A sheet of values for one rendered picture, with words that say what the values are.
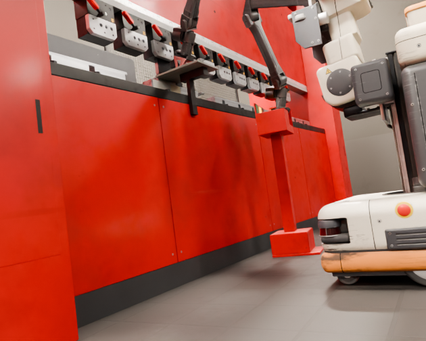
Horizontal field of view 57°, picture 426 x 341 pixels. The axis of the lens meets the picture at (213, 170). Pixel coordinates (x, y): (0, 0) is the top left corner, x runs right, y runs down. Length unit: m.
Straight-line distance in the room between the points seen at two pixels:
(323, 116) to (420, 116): 2.60
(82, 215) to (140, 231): 0.28
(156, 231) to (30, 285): 0.63
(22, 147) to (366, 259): 1.08
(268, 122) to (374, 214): 0.97
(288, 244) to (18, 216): 1.39
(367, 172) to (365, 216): 4.24
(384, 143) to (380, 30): 1.49
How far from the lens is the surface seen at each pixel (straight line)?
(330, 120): 3.91
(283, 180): 2.18
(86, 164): 1.43
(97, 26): 1.82
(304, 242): 2.11
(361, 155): 5.60
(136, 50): 1.99
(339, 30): 1.70
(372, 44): 5.82
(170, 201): 1.73
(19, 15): 1.33
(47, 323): 1.22
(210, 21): 2.63
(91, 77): 1.55
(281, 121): 2.13
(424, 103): 1.39
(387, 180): 5.55
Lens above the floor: 0.35
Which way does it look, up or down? 4 degrees up
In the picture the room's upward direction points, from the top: 8 degrees counter-clockwise
